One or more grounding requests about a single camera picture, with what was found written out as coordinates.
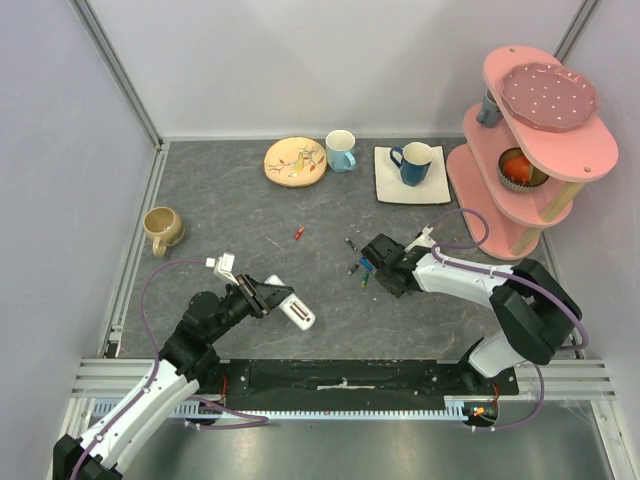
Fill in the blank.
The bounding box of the dark blue mug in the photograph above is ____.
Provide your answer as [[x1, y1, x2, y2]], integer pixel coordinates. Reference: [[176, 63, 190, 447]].
[[389, 142, 434, 187]]

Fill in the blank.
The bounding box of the grey blue cup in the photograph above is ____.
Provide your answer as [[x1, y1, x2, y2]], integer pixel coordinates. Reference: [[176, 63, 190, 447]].
[[476, 90, 503, 128]]

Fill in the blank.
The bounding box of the yellow floral plate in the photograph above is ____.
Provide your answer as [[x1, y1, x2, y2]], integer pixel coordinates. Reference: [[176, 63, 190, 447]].
[[263, 137, 328, 188]]

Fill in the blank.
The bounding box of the beige ceramic mug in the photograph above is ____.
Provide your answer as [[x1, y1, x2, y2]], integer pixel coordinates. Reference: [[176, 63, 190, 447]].
[[143, 206, 185, 258]]

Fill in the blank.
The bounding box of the red battery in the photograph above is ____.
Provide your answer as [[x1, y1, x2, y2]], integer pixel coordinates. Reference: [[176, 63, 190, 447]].
[[294, 226, 305, 241]]

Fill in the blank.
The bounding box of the bowl with fruit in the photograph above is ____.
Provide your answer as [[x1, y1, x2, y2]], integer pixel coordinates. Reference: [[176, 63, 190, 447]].
[[497, 147, 549, 193]]

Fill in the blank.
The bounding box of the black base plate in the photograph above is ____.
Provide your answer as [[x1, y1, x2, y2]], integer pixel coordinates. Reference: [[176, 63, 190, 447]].
[[198, 359, 519, 412]]

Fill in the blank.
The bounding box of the light blue mug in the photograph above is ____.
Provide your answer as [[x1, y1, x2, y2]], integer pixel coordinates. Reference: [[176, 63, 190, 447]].
[[325, 130, 356, 173]]

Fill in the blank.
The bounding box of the light blue battery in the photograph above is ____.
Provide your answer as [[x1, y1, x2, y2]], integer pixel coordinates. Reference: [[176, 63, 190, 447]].
[[360, 257, 373, 271]]

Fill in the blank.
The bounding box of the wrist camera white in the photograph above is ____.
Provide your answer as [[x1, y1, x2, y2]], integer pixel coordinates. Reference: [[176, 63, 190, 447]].
[[205, 252, 238, 285], [405, 226, 435, 252]]

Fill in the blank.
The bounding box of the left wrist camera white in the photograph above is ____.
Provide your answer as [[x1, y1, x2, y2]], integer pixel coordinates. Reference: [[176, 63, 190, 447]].
[[205, 252, 238, 285]]

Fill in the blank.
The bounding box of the black battery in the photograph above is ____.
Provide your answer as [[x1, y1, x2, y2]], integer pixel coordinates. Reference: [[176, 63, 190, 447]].
[[347, 263, 360, 276], [345, 238, 358, 251]]

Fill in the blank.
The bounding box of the black battery lower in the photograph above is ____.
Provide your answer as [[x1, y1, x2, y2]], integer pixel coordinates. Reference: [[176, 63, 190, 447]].
[[347, 263, 360, 276]]

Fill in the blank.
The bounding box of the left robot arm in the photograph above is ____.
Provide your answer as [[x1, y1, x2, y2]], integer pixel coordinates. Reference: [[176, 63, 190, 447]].
[[52, 275, 299, 479]]

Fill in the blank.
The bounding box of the pink dotted plate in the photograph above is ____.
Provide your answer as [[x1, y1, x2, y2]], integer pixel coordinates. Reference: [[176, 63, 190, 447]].
[[500, 62, 599, 133]]

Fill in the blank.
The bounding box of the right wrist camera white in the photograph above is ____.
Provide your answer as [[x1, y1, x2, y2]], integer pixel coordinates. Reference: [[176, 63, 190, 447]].
[[405, 226, 435, 252]]

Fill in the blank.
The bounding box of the black battery upper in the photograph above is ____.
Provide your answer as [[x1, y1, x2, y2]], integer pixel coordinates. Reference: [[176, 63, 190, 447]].
[[345, 238, 358, 251]]

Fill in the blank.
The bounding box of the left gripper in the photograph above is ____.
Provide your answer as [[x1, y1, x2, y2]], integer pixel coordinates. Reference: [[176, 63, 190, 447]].
[[207, 271, 293, 342]]

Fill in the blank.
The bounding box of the white slotted cable duct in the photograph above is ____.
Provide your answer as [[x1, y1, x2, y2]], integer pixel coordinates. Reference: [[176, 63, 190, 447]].
[[93, 397, 489, 425]]

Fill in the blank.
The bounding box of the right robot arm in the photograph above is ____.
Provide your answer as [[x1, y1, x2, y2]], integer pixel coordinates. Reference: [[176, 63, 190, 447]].
[[361, 234, 584, 394]]

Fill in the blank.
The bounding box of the white square plate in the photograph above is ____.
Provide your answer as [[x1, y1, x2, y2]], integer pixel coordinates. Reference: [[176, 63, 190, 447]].
[[374, 146, 451, 205]]

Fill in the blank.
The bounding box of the white remote control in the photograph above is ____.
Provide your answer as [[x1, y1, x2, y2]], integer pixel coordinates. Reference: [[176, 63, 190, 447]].
[[275, 292, 316, 331]]

